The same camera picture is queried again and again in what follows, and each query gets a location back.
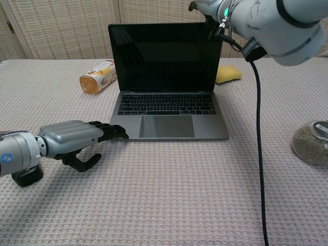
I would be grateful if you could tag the grey laptop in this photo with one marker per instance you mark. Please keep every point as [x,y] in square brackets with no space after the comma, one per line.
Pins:
[166,107]

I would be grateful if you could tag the yellow sponge with green pad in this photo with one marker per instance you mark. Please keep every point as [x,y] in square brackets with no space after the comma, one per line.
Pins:
[229,74]

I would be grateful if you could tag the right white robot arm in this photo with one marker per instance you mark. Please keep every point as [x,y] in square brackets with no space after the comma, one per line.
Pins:
[282,30]

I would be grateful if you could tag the black bottle with red cap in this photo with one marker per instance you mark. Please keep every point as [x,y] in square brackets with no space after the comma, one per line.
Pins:
[28,176]

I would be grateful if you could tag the spice jar with black lid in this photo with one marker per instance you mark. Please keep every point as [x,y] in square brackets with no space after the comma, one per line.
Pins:
[310,146]

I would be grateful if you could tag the yellow tea bottle with label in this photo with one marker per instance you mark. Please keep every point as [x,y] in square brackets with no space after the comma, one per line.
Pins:
[97,78]

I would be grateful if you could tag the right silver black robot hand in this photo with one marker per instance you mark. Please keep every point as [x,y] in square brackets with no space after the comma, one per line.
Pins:
[208,7]

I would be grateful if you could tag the woven folding screen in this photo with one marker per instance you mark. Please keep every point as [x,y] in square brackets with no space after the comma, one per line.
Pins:
[64,25]

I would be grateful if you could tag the beige woven tablecloth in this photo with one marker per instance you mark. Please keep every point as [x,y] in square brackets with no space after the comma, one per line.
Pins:
[164,205]

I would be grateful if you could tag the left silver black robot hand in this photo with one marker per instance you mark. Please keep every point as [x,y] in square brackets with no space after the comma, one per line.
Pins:
[69,135]

